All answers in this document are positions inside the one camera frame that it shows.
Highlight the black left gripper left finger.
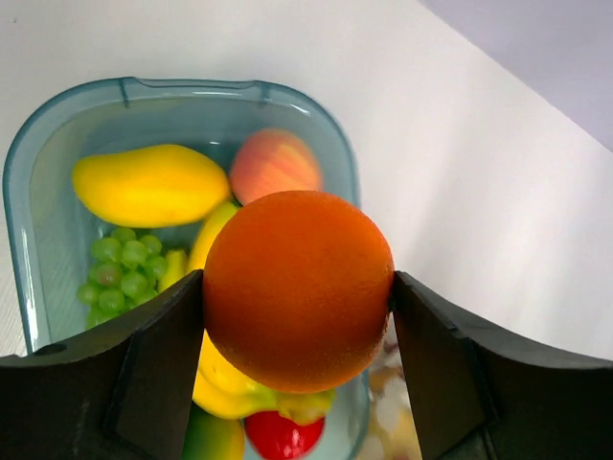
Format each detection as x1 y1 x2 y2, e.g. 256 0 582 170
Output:
1 270 204 459

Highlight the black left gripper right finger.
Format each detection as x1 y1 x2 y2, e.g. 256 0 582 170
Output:
392 272 612 459

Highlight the clear dotted zip bag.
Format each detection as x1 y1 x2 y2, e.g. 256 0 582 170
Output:
357 315 422 460

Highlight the orange fruit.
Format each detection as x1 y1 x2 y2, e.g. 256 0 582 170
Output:
203 191 395 393

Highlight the yellow banana bunch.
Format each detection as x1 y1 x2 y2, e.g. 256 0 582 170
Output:
157 201 335 426

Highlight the green grape bunch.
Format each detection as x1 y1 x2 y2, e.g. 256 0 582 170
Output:
77 227 170 329

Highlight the bright red apple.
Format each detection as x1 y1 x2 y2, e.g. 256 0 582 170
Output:
243 411 326 460

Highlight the teal plastic fruit basket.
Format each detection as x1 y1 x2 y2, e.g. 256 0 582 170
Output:
2 76 371 460

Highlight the yellow mango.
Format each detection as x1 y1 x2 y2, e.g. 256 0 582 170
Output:
72 144 231 228

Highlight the peach coloured fruit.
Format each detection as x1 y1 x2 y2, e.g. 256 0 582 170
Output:
230 128 325 205

